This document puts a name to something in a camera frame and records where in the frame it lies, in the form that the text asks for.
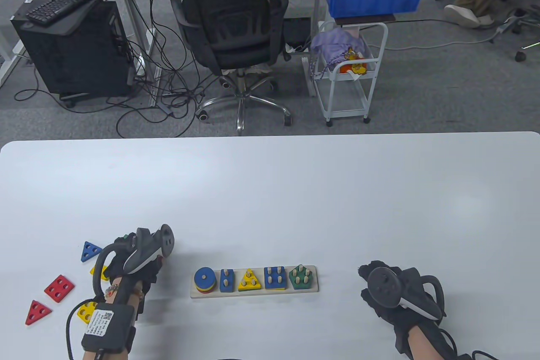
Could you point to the white table leg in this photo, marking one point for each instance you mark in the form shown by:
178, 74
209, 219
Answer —
10, 60

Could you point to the yellow rectangle block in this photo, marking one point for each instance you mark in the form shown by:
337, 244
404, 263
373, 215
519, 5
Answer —
93, 270

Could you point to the black mesh office chair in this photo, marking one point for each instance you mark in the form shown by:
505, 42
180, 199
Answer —
236, 56

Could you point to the black white hand controller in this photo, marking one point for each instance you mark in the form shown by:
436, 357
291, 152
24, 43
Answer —
382, 288
143, 250

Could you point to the grey power strip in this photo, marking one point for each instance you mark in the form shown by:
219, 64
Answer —
508, 25

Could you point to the person's right hand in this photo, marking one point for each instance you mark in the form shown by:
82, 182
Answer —
379, 315

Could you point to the purple cloth bag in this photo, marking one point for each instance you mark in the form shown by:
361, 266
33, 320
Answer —
335, 41

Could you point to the person's left forearm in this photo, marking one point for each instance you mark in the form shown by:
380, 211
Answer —
124, 292

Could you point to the black box with white label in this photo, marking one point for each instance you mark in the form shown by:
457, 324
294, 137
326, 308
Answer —
118, 330

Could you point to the person's left hand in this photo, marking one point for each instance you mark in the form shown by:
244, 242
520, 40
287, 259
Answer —
149, 277

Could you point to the blue disc block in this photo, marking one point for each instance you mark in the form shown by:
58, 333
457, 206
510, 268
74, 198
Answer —
200, 275

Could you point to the red triangle block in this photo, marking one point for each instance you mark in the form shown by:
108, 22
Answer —
38, 312

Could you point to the black floor box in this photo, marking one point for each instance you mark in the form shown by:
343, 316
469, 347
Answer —
300, 31

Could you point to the blue triangle block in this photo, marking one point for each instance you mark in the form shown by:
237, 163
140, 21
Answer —
93, 249

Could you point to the green pentagon block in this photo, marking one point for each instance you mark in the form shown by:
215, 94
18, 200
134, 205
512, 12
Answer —
293, 280

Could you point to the yellow triangle block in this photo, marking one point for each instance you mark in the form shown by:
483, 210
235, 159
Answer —
242, 287

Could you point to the black keyboard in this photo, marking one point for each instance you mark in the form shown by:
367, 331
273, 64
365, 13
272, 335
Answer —
63, 1

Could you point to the black computer tower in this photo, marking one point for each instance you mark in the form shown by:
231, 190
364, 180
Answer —
76, 60

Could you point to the yellow disc block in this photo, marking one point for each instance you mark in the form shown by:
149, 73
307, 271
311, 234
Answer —
204, 288

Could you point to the blue rectangle block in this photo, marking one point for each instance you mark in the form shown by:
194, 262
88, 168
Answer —
222, 288

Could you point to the yellow pentagon block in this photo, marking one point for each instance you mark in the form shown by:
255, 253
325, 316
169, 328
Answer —
85, 313

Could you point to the brown board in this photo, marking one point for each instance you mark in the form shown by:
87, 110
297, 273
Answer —
363, 19

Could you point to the orange yellow toy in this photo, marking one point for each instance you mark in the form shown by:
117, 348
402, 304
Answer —
354, 66

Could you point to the black chair caster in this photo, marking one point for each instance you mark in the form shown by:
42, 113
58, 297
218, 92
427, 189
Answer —
521, 56

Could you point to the white desk frame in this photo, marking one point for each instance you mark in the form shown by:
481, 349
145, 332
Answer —
131, 18

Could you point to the person's right forearm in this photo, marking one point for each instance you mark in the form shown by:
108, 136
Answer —
422, 347

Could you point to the blue square block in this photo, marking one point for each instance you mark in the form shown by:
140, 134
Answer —
275, 277

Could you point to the wooden peg board with posts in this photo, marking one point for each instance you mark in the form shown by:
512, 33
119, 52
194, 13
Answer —
253, 294

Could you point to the red square block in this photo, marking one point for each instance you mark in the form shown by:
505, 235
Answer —
59, 288

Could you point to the yellow square block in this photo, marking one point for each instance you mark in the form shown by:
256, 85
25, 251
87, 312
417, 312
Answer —
274, 289

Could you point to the white power strip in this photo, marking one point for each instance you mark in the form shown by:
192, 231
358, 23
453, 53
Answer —
141, 65

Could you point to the white trolley cart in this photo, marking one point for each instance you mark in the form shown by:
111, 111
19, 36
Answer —
344, 102

